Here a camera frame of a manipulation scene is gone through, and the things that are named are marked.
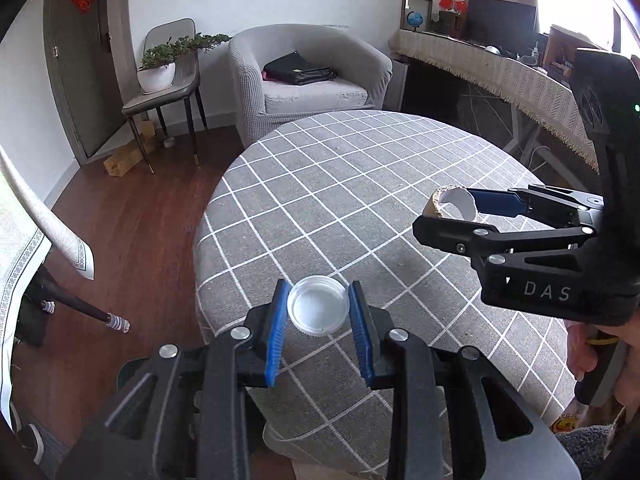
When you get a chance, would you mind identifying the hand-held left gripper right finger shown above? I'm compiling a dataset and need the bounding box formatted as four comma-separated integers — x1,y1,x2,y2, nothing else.
347,280,581,480

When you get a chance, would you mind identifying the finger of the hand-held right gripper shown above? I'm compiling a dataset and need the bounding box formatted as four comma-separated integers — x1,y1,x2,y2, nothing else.
470,184,606,225
412,215,598,268

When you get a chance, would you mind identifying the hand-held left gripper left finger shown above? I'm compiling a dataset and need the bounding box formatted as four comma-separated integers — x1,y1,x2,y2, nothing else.
55,277,293,480

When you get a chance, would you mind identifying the brown cardboard tube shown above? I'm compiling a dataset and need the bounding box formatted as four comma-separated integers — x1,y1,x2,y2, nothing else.
424,186,476,222

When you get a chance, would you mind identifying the white plastic lid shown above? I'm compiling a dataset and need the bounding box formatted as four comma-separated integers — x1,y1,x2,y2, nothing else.
287,276,349,336

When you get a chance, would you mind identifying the person's right hand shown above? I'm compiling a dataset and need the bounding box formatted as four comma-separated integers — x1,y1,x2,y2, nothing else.
567,322,640,411

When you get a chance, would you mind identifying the grey checked tablecloth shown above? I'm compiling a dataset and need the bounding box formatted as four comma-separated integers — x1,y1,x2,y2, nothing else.
194,109,608,476

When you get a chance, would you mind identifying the beige fringed desk cloth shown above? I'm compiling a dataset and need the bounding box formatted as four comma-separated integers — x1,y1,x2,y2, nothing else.
390,30,601,173

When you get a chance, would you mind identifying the grey upright panel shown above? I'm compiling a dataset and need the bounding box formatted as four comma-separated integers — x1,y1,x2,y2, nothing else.
391,59,410,112

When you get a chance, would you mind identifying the wooden desk shelf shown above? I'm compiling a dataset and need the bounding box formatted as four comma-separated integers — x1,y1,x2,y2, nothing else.
542,25,616,81

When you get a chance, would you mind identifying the black monitor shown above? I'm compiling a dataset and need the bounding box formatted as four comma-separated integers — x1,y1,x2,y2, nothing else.
467,0,538,56

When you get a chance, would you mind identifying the grey armchair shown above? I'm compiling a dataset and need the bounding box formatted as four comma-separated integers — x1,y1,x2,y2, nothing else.
228,24,393,148

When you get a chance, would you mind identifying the black table leg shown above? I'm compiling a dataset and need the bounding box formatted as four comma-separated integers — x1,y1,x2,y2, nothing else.
37,265,132,333

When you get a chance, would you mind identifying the framed picture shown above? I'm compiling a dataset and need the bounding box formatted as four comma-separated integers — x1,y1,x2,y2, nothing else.
401,0,433,33

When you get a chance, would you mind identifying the black handbag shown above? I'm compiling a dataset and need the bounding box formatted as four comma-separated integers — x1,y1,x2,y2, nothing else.
262,51,337,86

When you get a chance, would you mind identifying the cardboard box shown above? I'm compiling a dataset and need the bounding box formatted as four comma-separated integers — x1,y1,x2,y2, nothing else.
103,120,158,178

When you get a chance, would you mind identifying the grey dining chair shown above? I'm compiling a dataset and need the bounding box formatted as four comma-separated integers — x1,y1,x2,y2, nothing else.
122,18,208,175

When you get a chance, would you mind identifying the black white shoe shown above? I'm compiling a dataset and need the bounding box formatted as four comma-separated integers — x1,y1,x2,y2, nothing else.
10,400,46,466

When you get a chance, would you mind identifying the pale green patterned tablecloth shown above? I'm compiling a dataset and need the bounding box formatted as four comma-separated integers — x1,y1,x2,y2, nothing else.
0,145,96,416

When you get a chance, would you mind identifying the potted green plant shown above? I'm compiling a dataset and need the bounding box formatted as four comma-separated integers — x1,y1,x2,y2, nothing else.
137,33,233,94

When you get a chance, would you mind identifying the brown door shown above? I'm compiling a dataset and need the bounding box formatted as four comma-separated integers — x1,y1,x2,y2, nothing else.
42,0,133,161

